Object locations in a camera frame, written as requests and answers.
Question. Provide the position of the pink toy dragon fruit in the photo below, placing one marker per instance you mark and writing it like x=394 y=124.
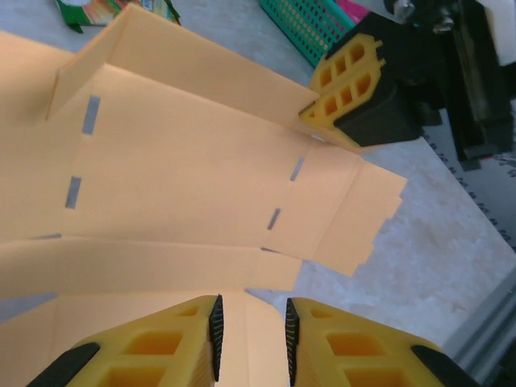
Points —
x=354 y=10

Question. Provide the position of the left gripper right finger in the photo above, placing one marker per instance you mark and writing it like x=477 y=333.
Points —
x=363 y=350

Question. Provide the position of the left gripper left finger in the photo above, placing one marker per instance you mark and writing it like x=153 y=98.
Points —
x=153 y=346

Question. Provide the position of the green yellow candy bag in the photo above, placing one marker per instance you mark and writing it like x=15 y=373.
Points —
x=96 y=10

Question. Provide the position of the aluminium side rail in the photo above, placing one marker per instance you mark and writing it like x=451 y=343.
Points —
x=483 y=334

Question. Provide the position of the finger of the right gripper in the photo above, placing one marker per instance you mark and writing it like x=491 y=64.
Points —
x=363 y=113
x=363 y=48

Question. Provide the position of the orange paper box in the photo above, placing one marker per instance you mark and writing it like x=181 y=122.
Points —
x=181 y=161

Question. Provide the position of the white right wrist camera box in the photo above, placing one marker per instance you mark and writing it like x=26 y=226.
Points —
x=502 y=28

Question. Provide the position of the teal plastic basket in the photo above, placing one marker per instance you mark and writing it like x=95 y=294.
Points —
x=306 y=24

